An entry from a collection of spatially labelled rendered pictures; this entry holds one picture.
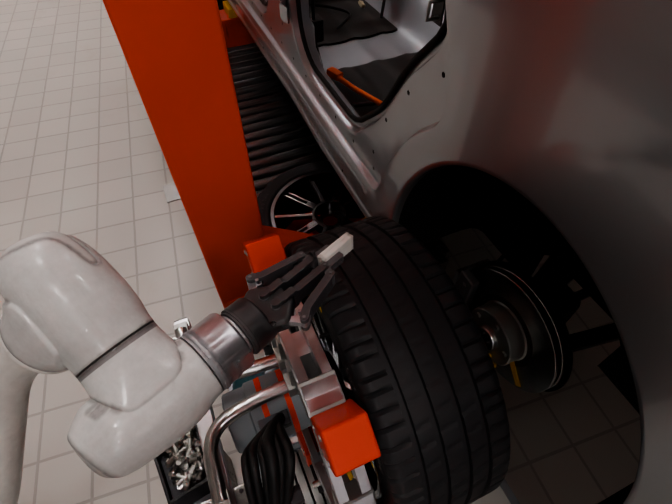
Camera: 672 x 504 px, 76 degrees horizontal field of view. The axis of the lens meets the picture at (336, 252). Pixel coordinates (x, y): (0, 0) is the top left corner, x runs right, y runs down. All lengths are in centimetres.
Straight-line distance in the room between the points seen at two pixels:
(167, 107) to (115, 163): 231
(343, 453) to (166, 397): 27
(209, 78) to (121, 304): 45
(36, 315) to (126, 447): 17
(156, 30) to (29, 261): 41
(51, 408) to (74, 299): 171
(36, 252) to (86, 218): 228
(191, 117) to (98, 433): 55
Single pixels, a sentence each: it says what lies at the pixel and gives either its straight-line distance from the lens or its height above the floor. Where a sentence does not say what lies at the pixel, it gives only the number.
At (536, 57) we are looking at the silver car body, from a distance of 70.
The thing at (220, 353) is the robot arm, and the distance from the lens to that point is 55.
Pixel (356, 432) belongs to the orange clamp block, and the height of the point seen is 115.
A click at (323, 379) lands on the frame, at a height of 112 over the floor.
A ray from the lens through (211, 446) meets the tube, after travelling 84.
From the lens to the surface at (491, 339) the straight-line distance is 110.
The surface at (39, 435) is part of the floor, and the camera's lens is 221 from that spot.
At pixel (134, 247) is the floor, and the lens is 256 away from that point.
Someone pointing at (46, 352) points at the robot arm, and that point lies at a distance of 57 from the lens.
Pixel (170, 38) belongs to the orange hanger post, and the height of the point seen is 148.
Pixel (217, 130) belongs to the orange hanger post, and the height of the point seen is 130.
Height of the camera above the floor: 180
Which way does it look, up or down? 52 degrees down
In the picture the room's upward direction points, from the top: straight up
